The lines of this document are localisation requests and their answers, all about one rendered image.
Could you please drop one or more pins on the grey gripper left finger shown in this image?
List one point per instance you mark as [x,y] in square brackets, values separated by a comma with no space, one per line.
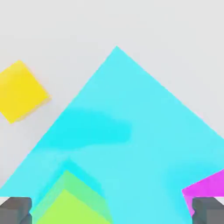
[14,210]

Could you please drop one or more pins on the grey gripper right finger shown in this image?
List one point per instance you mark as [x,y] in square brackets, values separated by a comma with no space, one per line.
[208,211]

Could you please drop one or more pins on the small magenta cube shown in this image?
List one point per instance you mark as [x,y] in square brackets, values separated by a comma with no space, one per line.
[206,187]

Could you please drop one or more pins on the small lime green cube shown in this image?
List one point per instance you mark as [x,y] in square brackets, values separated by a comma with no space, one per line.
[70,206]

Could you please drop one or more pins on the small yellow cube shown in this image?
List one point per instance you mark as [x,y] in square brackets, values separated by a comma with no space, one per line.
[19,92]

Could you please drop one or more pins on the large cyan box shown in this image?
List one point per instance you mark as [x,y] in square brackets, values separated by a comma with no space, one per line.
[136,133]

